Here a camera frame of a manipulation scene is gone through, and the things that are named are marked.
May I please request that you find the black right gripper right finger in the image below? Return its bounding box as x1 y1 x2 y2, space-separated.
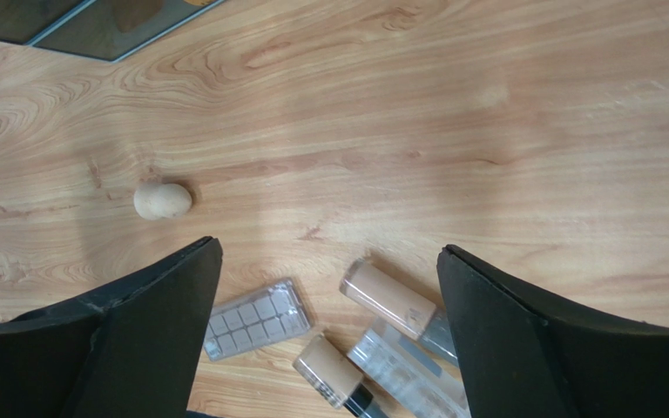
436 245 669 417

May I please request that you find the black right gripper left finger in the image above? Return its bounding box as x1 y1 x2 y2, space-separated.
0 236 223 417

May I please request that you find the clear frosted lotion bottle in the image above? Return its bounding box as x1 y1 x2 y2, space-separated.
348 319 471 418

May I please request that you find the beige makeup sponge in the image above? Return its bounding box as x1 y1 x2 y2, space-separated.
133 182 193 220

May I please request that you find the beige foundation bottle grey cap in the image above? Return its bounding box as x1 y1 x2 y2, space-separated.
339 259 459 367

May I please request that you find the beige foundation bottle black pump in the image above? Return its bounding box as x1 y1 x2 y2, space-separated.
293 334 389 418

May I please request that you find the teal drawer organizer box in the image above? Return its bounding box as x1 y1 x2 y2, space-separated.
0 0 220 63

